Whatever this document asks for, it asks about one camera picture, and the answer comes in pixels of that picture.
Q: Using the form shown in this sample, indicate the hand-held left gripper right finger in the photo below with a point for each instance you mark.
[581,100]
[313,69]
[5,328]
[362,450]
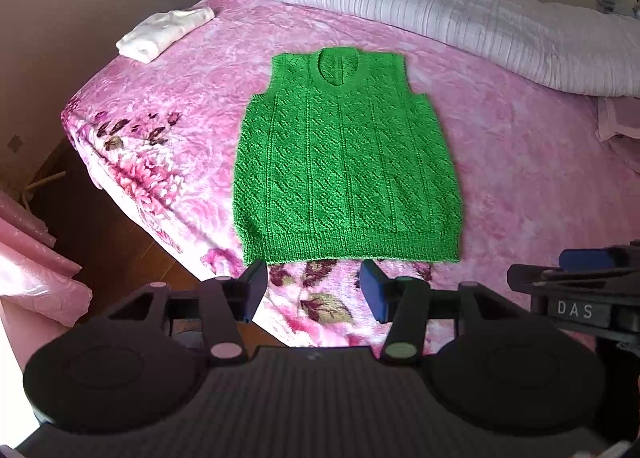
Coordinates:
[375,293]

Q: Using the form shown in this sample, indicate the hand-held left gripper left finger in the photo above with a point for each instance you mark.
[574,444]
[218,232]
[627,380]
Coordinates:
[255,288]

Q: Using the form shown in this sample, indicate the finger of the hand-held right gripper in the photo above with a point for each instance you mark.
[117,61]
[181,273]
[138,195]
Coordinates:
[590,258]
[525,278]

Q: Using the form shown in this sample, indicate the green knitted vest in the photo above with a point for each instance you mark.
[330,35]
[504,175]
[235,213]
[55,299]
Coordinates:
[345,162]

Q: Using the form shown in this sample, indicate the pink floral blanket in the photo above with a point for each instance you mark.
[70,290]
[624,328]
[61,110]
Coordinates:
[525,162]

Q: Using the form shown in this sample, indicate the purple pillow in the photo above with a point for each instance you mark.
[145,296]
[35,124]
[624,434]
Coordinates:
[620,117]

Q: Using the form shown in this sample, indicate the pink curtain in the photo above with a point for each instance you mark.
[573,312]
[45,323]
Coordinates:
[30,283]

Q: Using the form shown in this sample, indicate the white folded garment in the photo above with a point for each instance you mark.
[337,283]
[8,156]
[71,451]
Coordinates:
[160,32]

